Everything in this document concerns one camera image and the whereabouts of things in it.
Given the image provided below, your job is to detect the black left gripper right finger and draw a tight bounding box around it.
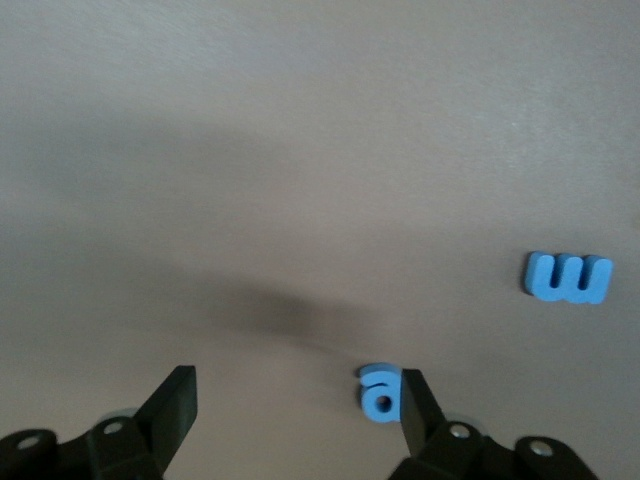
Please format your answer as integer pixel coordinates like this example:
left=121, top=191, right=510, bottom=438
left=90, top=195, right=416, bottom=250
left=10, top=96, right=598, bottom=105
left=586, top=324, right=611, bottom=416
left=387, top=368, right=596, bottom=480

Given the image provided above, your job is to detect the blue lowercase letter a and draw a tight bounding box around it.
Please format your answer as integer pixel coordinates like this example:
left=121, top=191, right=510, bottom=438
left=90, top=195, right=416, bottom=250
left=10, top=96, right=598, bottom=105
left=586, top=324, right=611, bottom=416
left=357, top=362, right=404, bottom=425

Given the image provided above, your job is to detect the blue lowercase letter m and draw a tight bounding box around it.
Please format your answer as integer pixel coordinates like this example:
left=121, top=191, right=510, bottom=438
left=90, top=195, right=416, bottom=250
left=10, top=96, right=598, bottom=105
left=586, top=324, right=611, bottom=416
left=525, top=250, right=614, bottom=305

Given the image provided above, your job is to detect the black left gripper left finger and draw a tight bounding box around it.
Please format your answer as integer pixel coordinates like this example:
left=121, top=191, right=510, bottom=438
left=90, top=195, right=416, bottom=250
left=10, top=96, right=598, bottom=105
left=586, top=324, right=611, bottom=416
left=0, top=364, right=198, bottom=480

